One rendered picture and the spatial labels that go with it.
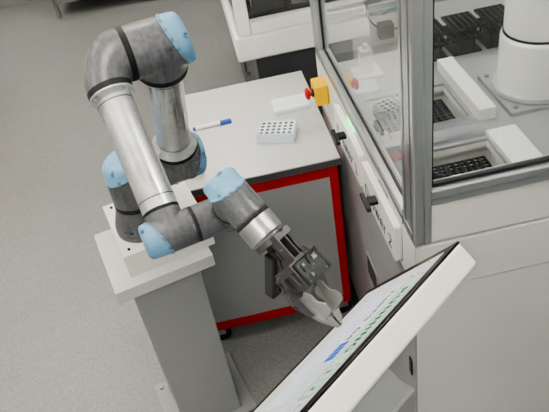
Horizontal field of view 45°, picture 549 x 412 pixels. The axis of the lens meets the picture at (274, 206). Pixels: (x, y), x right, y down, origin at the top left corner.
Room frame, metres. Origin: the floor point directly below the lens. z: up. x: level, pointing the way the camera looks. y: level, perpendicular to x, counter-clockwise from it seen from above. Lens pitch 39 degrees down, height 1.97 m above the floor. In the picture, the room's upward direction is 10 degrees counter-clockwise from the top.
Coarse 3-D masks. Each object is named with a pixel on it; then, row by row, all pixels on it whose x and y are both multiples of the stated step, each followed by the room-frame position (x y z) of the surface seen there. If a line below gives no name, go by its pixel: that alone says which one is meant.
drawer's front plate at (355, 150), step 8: (336, 112) 1.72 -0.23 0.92; (336, 120) 1.73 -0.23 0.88; (344, 120) 1.65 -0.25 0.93; (336, 128) 1.74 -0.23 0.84; (344, 128) 1.62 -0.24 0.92; (352, 136) 1.56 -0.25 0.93; (344, 144) 1.64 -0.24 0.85; (352, 144) 1.53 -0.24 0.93; (352, 152) 1.54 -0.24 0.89; (360, 152) 1.48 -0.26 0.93; (352, 160) 1.55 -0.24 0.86; (360, 160) 1.46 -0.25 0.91; (352, 168) 1.55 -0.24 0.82; (360, 168) 1.46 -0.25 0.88; (360, 176) 1.46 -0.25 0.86; (360, 184) 1.46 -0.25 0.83
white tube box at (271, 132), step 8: (272, 120) 1.94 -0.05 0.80; (280, 120) 1.93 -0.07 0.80; (288, 120) 1.92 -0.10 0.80; (296, 120) 1.91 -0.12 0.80; (264, 128) 1.90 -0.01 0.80; (272, 128) 1.89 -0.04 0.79; (280, 128) 1.88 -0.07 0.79; (288, 128) 1.88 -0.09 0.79; (296, 128) 1.89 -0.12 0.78; (264, 136) 1.86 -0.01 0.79; (272, 136) 1.85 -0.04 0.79; (280, 136) 1.85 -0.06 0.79; (288, 136) 1.84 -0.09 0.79
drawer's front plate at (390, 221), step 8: (368, 168) 1.40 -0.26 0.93; (368, 176) 1.37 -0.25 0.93; (368, 184) 1.37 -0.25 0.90; (376, 184) 1.33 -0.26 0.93; (368, 192) 1.37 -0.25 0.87; (376, 192) 1.30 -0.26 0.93; (384, 200) 1.26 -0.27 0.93; (376, 208) 1.31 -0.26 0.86; (384, 208) 1.23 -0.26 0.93; (376, 216) 1.31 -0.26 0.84; (384, 216) 1.23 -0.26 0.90; (392, 216) 1.19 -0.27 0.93; (384, 224) 1.24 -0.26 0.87; (392, 224) 1.17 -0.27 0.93; (392, 232) 1.17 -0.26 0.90; (400, 232) 1.15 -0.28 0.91; (392, 240) 1.17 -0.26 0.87; (400, 240) 1.15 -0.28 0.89; (392, 248) 1.17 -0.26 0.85; (400, 248) 1.15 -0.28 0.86; (400, 256) 1.15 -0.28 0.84
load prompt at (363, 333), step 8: (408, 280) 0.78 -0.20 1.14; (416, 280) 0.75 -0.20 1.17; (400, 288) 0.77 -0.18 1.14; (408, 288) 0.74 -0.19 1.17; (400, 296) 0.72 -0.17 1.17; (392, 304) 0.71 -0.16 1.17; (384, 312) 0.70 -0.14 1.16; (376, 320) 0.69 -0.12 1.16; (368, 328) 0.68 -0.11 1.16; (360, 336) 0.67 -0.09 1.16; (352, 344) 0.66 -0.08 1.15; (344, 352) 0.65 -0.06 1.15; (336, 360) 0.64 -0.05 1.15; (328, 368) 0.63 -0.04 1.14; (336, 368) 0.61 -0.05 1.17; (320, 376) 0.62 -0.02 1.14; (328, 376) 0.59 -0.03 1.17; (312, 384) 0.61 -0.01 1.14; (320, 384) 0.58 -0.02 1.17; (304, 392) 0.60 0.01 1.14; (312, 392) 0.58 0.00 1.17
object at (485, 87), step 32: (448, 0) 1.08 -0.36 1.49; (480, 0) 1.08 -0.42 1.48; (512, 0) 1.09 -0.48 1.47; (544, 0) 1.09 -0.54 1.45; (448, 32) 1.08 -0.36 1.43; (480, 32) 1.08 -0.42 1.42; (512, 32) 1.09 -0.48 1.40; (544, 32) 1.09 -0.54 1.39; (448, 64) 1.08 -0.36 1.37; (480, 64) 1.08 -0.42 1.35; (512, 64) 1.09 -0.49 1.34; (544, 64) 1.09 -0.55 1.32; (448, 96) 1.08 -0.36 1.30; (480, 96) 1.09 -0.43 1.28; (512, 96) 1.09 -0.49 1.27; (544, 96) 1.09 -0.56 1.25; (448, 128) 1.08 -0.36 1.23; (480, 128) 1.09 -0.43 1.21; (512, 128) 1.09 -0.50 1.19; (544, 128) 1.09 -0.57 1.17; (448, 160) 1.08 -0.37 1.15; (480, 160) 1.09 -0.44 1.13; (512, 160) 1.09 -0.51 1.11
